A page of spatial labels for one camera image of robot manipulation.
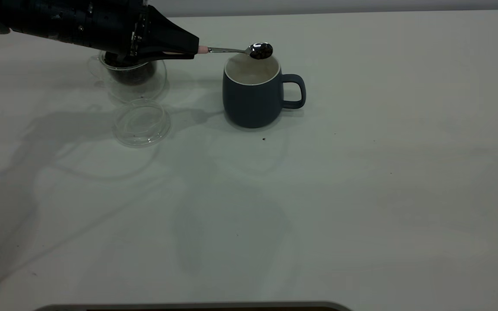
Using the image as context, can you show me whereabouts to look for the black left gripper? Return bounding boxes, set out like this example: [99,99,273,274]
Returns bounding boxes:
[87,0,200,62]

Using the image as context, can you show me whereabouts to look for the clear double wall glass cup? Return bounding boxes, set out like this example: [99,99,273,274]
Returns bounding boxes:
[87,51,167,103]

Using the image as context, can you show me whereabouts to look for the dark grey ceramic mug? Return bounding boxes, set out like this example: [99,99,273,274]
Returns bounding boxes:
[222,52,306,129]

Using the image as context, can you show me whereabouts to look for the dark coffee beans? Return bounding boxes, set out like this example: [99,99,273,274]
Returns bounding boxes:
[104,52,156,86]

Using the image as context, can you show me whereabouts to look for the round clear glass dish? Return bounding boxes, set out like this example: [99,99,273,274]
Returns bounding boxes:
[113,99,172,148]

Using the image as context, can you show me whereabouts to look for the pink handled metal spoon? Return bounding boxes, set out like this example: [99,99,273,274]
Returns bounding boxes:
[197,42,273,60]

